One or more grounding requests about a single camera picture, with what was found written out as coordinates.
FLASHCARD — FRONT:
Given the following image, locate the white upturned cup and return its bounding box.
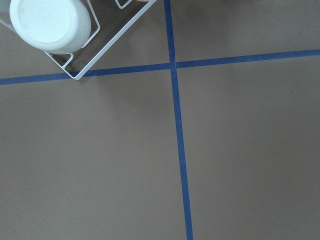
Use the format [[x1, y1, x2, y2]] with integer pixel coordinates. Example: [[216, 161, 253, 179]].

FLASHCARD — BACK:
[[9, 0, 91, 55]]

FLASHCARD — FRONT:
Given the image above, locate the white wire cup rack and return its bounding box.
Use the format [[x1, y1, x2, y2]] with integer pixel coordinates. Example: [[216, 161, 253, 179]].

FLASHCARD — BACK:
[[45, 0, 155, 81]]

